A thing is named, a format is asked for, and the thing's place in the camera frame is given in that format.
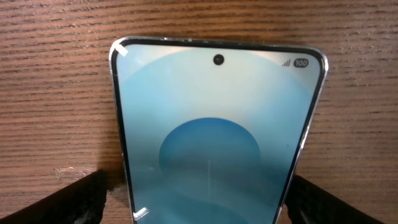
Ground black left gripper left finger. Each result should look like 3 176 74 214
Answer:
1 170 107 224

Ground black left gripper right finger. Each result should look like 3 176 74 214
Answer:
285 175 383 224

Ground blue screen smartphone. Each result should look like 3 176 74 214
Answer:
109 36 329 224

